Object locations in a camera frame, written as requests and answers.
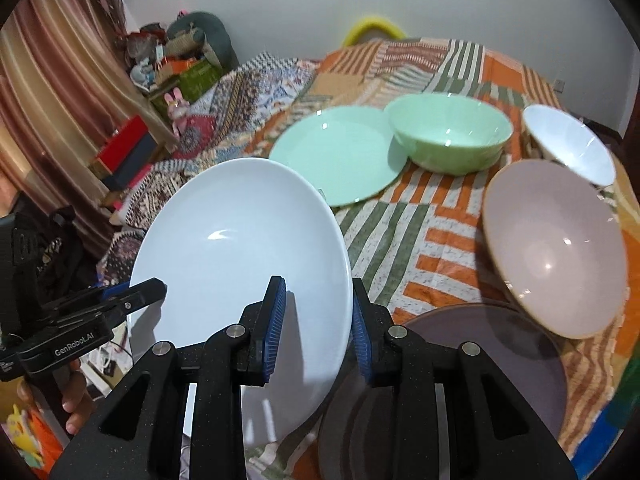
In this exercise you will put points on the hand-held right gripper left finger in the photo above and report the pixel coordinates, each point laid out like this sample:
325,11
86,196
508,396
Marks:
275,320

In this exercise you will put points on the green box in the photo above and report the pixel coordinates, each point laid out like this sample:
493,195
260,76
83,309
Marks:
200,77

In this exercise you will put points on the dark blue box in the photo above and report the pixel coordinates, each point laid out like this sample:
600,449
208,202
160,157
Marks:
132,160

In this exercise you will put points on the yellow plush toy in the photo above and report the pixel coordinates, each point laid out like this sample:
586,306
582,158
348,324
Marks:
17,425

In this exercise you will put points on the white plate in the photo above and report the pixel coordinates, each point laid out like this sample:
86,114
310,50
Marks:
225,240

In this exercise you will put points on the white patterned bowl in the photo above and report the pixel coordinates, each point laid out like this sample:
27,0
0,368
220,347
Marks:
565,140

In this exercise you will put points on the yellow chair back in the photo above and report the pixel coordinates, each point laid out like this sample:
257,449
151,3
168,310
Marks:
372,22

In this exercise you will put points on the pink bunny plush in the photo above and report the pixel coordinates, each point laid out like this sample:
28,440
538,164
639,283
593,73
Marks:
177,107

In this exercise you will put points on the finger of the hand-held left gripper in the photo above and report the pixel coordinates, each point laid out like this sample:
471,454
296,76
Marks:
114,293
142,294

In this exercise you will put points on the wall socket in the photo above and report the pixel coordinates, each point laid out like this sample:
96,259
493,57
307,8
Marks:
559,85

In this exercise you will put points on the grey plush toy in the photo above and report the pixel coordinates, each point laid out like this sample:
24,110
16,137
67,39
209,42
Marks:
210,30

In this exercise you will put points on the multicolour patterned blanket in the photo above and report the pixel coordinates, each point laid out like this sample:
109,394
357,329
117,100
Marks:
240,100

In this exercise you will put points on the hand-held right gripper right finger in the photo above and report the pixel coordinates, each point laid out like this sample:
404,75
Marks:
361,330

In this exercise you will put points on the striped brown curtain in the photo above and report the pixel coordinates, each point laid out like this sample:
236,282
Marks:
50,85

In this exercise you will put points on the person's left hand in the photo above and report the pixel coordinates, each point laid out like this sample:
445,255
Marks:
77,400

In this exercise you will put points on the grey plate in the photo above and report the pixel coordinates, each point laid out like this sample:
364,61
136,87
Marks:
500,360

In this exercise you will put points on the pink bowl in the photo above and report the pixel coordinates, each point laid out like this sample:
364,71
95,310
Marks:
545,230

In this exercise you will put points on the green bowl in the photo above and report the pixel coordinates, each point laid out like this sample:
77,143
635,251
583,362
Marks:
450,150

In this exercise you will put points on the mint green plate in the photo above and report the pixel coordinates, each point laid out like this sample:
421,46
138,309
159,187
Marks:
330,155

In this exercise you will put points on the patchwork patterned tablecloth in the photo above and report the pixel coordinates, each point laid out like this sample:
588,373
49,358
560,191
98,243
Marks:
400,240

